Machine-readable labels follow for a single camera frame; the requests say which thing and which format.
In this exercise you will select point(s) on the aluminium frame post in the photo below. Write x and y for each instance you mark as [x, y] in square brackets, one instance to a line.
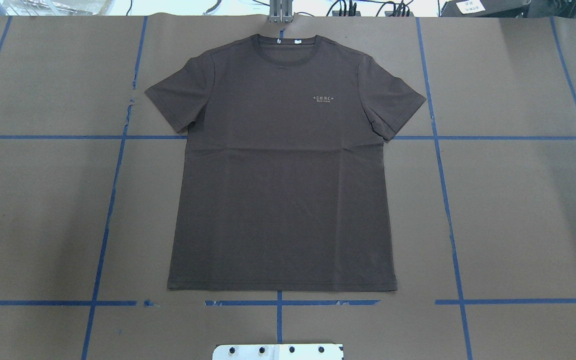
[281, 11]

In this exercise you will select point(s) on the dark brown t-shirt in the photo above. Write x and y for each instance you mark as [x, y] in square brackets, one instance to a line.
[284, 182]

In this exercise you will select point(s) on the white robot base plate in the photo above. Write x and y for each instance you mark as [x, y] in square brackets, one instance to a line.
[290, 351]

